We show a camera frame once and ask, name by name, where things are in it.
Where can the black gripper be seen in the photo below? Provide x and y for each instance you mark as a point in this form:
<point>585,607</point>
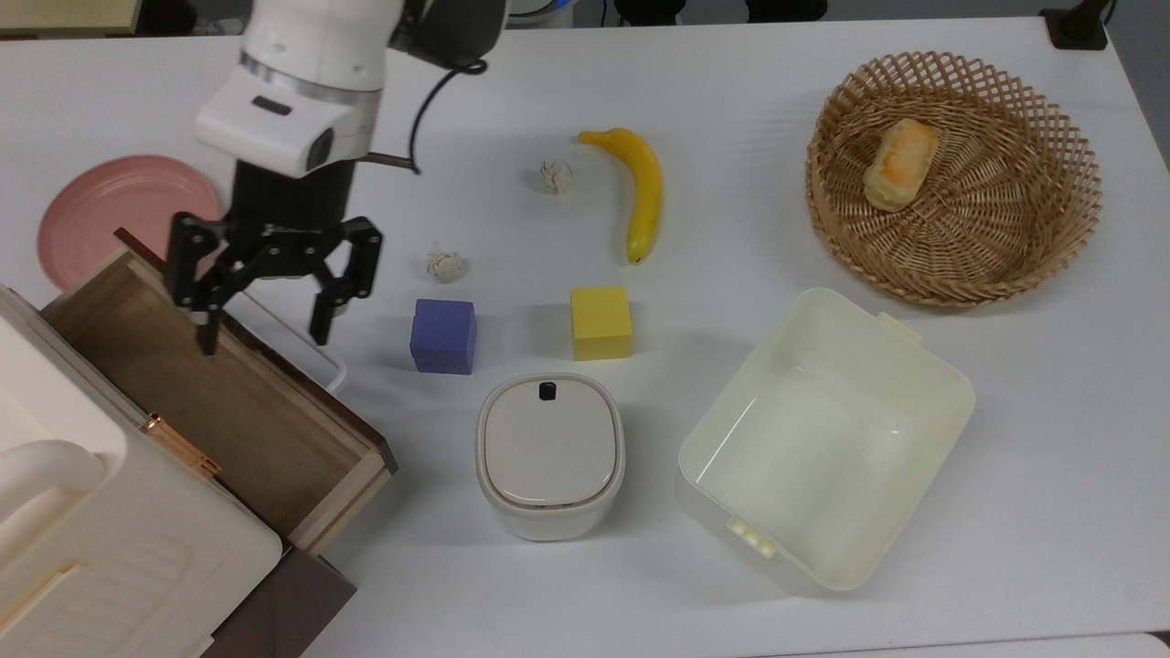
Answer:
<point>288,219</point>

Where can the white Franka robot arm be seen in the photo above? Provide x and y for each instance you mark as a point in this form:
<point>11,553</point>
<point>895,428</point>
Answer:
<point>311,37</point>

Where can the dark wood drawer cabinet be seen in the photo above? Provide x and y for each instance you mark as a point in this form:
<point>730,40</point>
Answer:
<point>283,603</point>

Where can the yellow toy banana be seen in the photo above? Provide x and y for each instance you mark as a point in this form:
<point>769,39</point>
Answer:
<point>647,192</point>

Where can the toy bread loaf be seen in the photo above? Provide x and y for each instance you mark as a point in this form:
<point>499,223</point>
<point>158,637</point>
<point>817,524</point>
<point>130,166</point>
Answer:
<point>900,164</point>

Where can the crumpled paper ball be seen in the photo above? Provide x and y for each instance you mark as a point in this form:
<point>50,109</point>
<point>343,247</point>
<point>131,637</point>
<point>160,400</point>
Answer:
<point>557,176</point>
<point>447,263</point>

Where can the pink plastic plate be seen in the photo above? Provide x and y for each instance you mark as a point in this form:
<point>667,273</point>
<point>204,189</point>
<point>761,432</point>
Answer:
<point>101,219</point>

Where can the purple foam cube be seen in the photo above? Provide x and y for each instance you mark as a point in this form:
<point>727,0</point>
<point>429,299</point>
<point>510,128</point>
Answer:
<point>443,338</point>

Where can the small beige lidded trash can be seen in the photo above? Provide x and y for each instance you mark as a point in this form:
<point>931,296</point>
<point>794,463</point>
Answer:
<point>548,448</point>

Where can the olive board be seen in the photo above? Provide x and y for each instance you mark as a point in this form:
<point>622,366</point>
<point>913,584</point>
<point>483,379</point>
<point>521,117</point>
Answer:
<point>64,14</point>

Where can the yellow foam cube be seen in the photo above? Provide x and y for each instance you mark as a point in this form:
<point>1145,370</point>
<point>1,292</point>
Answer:
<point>600,324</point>

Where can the cream open plastic bin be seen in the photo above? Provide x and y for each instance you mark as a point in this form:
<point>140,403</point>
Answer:
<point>823,457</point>

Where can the round wicker basket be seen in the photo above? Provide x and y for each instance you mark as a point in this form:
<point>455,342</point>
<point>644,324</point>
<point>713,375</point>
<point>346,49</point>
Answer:
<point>1005,228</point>

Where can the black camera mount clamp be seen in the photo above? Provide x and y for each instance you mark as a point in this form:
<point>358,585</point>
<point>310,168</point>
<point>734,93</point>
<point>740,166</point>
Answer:
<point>1079,27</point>

